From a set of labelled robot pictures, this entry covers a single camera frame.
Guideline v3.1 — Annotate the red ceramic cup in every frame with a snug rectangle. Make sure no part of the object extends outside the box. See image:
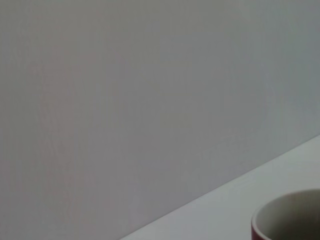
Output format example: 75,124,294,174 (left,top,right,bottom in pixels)
251,189,320,240

